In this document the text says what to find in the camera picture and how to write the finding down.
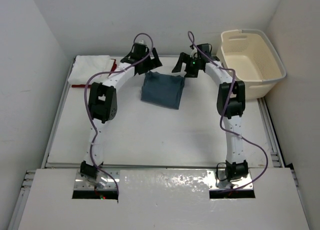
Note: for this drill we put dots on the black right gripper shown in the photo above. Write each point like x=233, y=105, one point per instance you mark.
x=185, y=58

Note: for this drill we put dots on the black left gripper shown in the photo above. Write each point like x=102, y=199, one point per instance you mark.
x=153, y=63

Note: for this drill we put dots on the red polo t shirt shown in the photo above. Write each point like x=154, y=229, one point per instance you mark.
x=112, y=69

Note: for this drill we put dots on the blue garment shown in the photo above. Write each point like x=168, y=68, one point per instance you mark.
x=162, y=90

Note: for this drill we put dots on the white t shirt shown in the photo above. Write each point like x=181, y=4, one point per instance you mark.
x=90, y=68

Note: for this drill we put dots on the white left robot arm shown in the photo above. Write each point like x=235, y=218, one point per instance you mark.
x=101, y=102

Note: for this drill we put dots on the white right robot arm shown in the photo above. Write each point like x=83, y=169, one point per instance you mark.
x=231, y=103

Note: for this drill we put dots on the cream plastic laundry basket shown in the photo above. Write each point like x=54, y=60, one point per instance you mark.
x=254, y=59

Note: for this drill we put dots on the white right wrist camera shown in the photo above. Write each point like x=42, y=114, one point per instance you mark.
x=194, y=53

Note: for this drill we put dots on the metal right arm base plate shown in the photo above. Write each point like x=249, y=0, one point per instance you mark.
x=216, y=181

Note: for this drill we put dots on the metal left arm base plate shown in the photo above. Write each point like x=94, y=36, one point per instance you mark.
x=88, y=178

